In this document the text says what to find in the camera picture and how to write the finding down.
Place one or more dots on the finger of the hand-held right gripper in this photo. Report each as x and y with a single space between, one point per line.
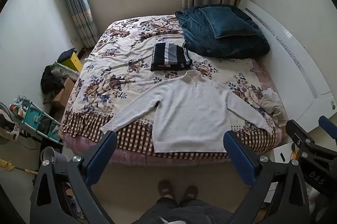
328 126
297 132

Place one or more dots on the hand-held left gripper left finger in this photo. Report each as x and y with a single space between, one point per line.
102 155

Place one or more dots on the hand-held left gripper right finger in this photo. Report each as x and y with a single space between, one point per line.
239 161

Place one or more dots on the white knit sweater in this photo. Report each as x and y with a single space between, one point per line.
189 113

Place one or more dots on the white nightstand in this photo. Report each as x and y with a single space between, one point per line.
288 153

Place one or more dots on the pink bed mattress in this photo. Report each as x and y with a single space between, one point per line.
131 159

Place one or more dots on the small black remote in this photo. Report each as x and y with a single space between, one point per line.
282 157

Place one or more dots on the crumpled cream cloth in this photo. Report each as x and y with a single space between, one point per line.
273 105

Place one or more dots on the person's right slipper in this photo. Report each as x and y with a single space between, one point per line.
190 193

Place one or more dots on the person's slipper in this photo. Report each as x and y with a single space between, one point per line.
190 193
164 188

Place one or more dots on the person's left slipper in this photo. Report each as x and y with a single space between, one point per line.
164 188

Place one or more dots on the cardboard box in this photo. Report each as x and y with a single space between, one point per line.
65 92

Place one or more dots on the teal storage rack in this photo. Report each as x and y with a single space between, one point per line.
36 118

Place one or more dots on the white bed headboard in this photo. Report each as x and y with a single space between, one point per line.
289 55

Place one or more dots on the yellow striped stick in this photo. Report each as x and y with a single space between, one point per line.
26 170

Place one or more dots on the person's dark fleece clothing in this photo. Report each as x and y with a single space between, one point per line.
179 213

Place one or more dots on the black bag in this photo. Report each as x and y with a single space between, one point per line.
51 82

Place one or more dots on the floral blanket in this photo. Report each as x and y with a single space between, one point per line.
118 61

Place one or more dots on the yellow box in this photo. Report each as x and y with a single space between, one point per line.
73 62

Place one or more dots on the dark teal quilt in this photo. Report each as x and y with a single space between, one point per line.
237 47

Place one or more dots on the dark cap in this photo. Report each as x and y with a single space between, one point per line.
65 55

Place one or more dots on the folded dark striped sweater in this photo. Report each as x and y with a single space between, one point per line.
168 55

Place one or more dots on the dark teal pillow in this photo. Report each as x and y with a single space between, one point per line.
226 21

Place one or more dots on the white wall socket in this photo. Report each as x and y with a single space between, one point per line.
74 41

